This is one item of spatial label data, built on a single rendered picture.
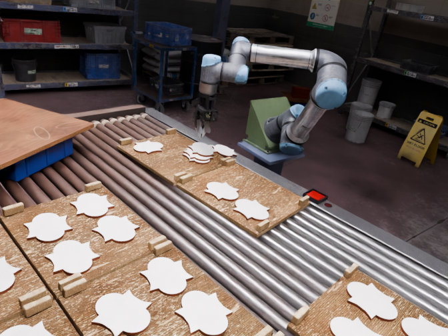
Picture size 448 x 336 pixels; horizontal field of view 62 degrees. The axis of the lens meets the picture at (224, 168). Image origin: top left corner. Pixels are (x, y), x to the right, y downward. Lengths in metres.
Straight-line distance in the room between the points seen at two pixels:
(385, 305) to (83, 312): 0.79
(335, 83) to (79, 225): 1.04
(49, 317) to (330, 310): 0.70
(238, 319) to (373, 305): 0.38
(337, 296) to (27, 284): 0.82
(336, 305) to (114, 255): 0.63
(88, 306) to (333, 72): 1.17
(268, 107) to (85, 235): 1.29
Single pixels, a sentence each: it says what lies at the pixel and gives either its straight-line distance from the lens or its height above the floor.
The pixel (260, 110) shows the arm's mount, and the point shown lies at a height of 1.06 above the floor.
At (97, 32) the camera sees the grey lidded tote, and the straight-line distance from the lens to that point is 5.69.
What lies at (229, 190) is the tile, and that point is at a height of 0.95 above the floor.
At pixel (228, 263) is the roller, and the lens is 1.17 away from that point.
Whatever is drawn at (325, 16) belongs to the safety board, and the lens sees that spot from 7.24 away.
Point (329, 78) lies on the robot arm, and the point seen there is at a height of 1.39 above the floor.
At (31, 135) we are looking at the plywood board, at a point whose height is 1.04.
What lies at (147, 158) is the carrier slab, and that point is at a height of 0.94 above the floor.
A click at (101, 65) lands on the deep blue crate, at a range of 5.82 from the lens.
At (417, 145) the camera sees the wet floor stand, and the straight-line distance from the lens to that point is 4.96.
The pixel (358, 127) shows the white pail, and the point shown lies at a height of 0.22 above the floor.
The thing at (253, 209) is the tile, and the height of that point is 0.95.
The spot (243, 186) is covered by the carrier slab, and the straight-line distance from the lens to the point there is 1.54.
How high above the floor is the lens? 1.68
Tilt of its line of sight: 27 degrees down
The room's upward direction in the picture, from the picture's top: 8 degrees clockwise
